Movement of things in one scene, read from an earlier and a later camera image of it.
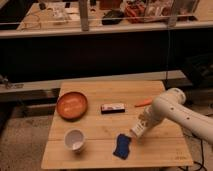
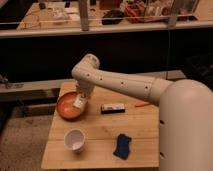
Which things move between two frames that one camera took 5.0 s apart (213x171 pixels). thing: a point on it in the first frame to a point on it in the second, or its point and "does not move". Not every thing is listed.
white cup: x=75 y=139 does not move
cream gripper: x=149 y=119 to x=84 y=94
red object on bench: x=135 y=12 does not move
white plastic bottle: x=138 y=129 to x=80 y=102
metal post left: x=84 y=14 does not move
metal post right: x=172 y=17 does not move
